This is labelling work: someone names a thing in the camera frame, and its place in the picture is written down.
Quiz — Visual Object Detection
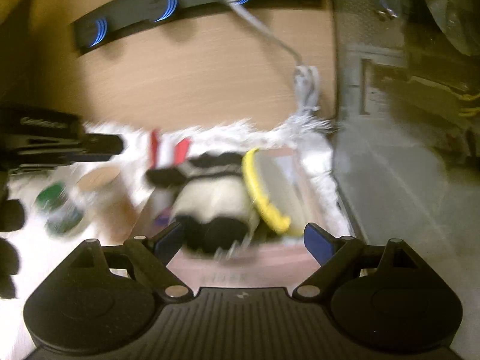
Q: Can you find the pink cardboard box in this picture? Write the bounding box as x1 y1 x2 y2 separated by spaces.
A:
133 148 326 289

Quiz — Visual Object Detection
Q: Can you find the red white felt piece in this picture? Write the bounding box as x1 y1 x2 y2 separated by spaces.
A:
149 129 192 169

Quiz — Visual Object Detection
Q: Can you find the black white plush penguin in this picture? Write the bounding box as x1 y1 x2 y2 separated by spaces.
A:
145 152 260 256

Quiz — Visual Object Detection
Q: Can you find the beige lidded jar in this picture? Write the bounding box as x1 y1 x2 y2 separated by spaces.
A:
76 165 138 245

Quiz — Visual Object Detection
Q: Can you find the white plug and cable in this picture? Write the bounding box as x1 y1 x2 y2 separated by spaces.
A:
216 0 324 121

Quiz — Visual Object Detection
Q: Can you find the green lidded glass jar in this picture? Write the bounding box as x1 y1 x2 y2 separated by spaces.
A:
34 182 84 238

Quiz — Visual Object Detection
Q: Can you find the black power strip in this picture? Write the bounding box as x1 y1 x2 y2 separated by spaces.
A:
70 0 327 58

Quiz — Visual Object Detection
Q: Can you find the white fringed cloth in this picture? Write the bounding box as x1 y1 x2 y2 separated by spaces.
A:
1 121 350 359

